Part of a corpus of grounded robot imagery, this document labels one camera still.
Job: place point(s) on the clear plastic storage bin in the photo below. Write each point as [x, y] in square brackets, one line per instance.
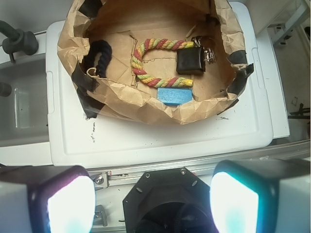
[23, 112]

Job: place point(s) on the brown paper bag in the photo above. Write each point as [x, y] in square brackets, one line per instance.
[118, 52]

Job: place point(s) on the black octagonal mount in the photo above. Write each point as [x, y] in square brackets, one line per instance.
[168, 201]

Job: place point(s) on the black leather wallet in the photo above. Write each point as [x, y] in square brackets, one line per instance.
[191, 61]

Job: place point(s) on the white plastic bin lid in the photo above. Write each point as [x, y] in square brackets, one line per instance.
[259, 116]

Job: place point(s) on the aluminium extrusion rail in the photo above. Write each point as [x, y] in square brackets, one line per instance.
[105, 177]

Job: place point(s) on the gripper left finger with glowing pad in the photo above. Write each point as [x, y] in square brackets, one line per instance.
[46, 199]

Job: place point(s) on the blue rectangular sponge block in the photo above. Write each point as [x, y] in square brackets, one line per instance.
[174, 96]

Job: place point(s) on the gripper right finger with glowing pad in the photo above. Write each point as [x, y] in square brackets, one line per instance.
[261, 196]

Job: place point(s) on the black clamp knob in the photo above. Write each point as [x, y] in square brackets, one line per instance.
[17, 40]

